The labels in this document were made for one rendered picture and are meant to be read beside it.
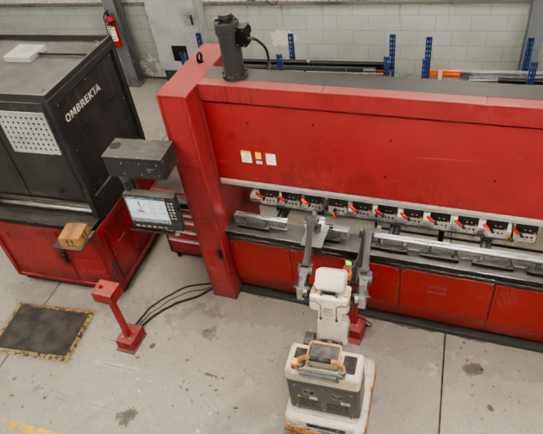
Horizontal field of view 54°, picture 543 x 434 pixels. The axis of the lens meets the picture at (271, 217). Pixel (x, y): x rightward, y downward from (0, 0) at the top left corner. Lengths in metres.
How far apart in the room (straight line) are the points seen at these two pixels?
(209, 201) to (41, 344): 2.31
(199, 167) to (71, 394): 2.38
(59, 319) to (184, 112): 2.80
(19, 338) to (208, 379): 2.03
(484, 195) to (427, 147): 0.55
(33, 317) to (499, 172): 4.60
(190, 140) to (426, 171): 1.77
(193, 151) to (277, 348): 1.97
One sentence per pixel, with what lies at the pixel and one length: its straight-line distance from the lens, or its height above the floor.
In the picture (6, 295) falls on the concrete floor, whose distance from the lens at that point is 6.52.
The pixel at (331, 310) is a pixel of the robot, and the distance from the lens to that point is 3.83.
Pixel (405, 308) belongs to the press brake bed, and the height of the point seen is 0.23.
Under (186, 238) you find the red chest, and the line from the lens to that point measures 5.68.
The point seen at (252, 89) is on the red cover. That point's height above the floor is 2.28.
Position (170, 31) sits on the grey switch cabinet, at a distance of 8.67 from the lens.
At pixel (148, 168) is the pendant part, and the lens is 4.13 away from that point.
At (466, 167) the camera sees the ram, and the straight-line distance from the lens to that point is 3.95.
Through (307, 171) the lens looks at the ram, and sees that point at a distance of 4.24.
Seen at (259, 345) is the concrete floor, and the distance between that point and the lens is 5.10.
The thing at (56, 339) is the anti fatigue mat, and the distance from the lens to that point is 5.80.
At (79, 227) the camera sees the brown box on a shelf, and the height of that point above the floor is 1.10.
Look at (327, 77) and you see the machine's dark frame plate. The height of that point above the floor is 2.30.
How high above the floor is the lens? 4.18
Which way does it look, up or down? 42 degrees down
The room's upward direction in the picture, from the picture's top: 9 degrees counter-clockwise
